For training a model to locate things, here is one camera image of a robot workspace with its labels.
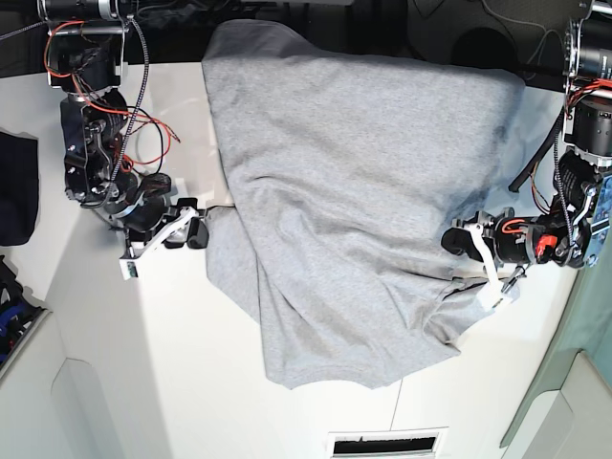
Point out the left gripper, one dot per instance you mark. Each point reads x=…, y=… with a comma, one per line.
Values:
x=566, y=239

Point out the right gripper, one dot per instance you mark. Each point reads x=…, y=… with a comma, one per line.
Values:
x=136, y=222

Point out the grey t-shirt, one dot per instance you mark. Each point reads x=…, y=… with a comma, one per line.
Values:
x=345, y=171

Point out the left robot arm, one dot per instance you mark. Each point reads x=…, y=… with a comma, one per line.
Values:
x=580, y=138

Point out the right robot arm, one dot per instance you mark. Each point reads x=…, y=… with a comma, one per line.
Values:
x=84, y=58

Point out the dark navy cloth pile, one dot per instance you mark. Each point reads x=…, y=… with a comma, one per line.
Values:
x=19, y=189

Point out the blue and black clutter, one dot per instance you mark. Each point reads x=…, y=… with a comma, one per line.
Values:
x=17, y=313

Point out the black round floor object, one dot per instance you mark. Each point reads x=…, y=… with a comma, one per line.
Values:
x=484, y=48

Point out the white slotted vent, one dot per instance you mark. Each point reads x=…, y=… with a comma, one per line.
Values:
x=407, y=443

